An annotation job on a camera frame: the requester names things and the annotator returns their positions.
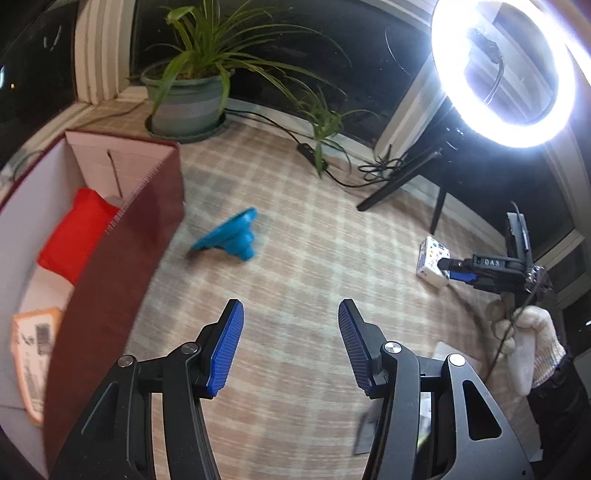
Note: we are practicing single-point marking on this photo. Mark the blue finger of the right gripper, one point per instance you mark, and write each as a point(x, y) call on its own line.
point(455, 265)
point(465, 277)

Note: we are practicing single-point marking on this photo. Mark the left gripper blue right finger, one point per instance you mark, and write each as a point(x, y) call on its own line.
point(363, 342)

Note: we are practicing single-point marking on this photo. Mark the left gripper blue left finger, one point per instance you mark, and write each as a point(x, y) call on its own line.
point(218, 342)

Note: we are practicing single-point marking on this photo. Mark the white dotted small box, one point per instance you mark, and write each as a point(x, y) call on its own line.
point(430, 253)

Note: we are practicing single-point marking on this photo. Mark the face mask package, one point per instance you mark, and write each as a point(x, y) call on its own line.
point(394, 378)

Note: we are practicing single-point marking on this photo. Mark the red soft pouch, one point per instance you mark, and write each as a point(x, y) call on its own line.
point(69, 247)

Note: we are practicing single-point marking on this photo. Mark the right white gloved hand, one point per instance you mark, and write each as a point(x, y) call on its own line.
point(531, 346)

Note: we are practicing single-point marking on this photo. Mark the dark red storage box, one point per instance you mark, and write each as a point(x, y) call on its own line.
point(142, 178)

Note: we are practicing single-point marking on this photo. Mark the black tripod stand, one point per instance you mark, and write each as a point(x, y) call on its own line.
point(434, 150)

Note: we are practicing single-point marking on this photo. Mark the orange labelled packet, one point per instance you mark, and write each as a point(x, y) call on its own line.
point(33, 337)

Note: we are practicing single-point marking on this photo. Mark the small green plant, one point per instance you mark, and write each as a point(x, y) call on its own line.
point(326, 123)

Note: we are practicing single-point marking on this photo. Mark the large potted green plant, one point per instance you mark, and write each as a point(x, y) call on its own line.
point(189, 91)

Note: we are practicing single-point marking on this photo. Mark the white ring light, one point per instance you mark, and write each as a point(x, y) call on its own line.
point(508, 67)

